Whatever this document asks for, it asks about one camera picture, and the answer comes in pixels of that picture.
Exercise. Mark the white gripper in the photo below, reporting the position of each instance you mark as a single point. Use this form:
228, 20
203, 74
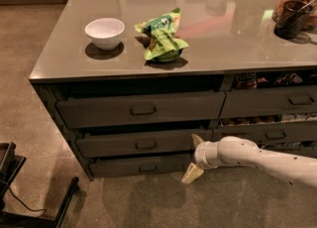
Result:
202, 156

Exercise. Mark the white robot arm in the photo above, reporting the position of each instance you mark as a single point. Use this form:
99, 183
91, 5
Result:
234, 151

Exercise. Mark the green crumpled snack bag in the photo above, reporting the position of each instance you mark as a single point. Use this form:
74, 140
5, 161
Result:
164, 45

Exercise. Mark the white ceramic bowl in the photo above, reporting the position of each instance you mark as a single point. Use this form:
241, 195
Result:
105, 33

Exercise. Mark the black mesh cup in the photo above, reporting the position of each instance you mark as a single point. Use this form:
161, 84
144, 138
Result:
292, 18

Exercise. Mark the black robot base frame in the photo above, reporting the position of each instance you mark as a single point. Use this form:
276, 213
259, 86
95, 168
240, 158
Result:
14, 183

